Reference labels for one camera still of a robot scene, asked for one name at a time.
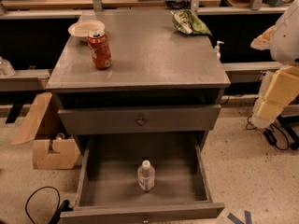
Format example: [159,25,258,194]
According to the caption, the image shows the black stand leg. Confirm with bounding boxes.
[277,115,299,150]

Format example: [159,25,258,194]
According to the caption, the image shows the white pump dispenser bottle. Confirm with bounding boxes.
[214,40,224,61]

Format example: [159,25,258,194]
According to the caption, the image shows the white bowl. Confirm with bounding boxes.
[68,20,105,42]

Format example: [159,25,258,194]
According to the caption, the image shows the clear plastic container left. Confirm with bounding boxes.
[0,57,16,77]

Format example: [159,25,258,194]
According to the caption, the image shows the black cable on floor right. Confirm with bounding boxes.
[245,115,291,151]

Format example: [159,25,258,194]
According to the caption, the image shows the round brass drawer knob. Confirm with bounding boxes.
[137,118,146,126]

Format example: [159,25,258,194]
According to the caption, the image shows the black cable on floor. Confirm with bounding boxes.
[245,115,291,151]
[24,186,73,224]

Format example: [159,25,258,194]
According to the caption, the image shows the black cable on floor left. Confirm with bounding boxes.
[24,186,73,224]

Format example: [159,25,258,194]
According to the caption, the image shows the green chip bag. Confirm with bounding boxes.
[172,9,211,35]

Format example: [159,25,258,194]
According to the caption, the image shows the orange soda can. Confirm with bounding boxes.
[87,29,112,70]

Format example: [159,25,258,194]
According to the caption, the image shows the cardboard box pieces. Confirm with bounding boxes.
[11,92,81,170]

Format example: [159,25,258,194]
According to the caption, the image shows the open middle drawer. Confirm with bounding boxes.
[61,133,224,224]

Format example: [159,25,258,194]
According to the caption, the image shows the closed top drawer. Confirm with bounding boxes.
[58,105,221,135]

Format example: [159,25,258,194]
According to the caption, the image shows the grey drawer cabinet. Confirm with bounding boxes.
[46,8,232,224]

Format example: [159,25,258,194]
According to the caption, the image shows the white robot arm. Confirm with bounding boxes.
[251,0,299,128]

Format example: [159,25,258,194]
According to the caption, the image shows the clear plastic water bottle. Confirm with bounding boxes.
[137,160,155,192]

